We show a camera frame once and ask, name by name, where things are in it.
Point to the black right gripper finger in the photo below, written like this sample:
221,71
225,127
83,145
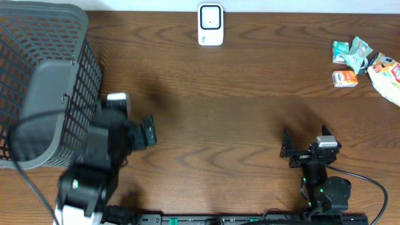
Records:
287,143
325,131

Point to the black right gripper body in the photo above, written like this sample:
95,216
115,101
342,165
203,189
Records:
300,157

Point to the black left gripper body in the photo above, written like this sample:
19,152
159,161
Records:
138,139

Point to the orange tissue pack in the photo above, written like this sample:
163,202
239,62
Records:
344,79

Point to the large yellow wipes packet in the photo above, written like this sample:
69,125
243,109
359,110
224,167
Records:
383,72

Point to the teal tissue pack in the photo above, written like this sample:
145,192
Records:
339,48

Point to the mint Zappy wipes packet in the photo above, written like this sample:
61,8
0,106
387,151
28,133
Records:
357,54

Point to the Zam-Buk ointment tin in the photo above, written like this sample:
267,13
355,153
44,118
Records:
364,67

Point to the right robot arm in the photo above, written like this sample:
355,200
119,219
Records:
325,194

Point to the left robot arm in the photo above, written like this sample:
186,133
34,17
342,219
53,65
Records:
86,187

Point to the white barcode scanner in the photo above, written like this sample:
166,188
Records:
210,24

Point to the grey plastic mesh basket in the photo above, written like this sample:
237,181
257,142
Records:
49,80

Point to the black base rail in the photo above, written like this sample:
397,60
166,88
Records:
157,219

